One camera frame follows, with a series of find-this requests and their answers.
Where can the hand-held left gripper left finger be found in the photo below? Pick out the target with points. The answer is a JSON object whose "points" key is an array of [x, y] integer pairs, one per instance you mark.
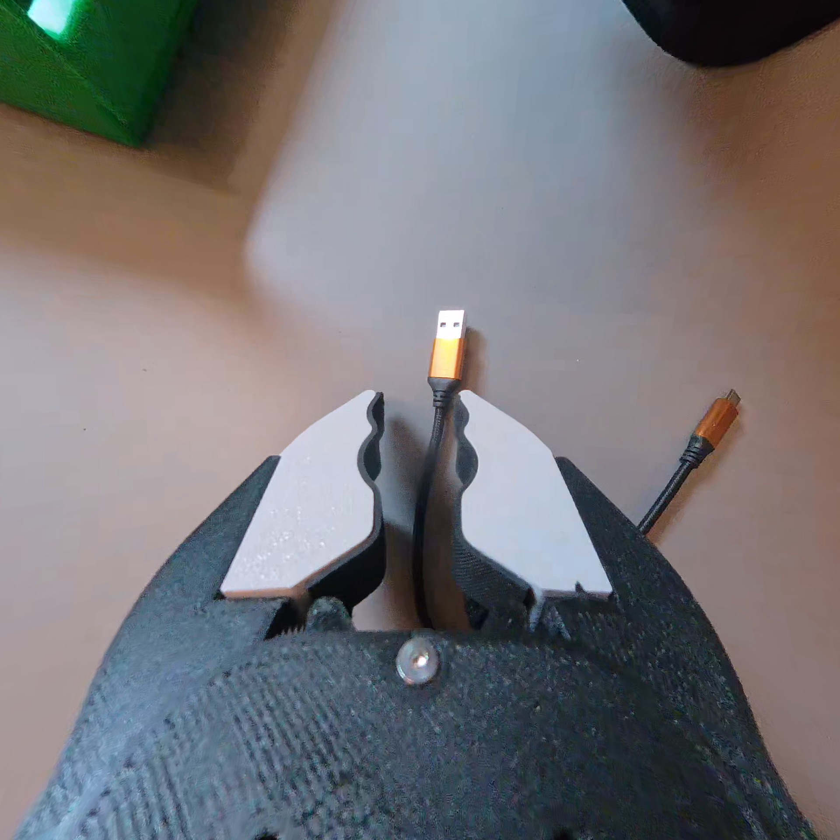
{"points": [[308, 505]]}

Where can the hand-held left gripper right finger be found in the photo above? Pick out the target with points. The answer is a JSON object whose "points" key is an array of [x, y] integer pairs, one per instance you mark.
{"points": [[525, 505]]}

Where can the green plastic bin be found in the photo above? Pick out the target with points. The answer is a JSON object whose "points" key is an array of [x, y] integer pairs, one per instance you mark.
{"points": [[79, 79]]}

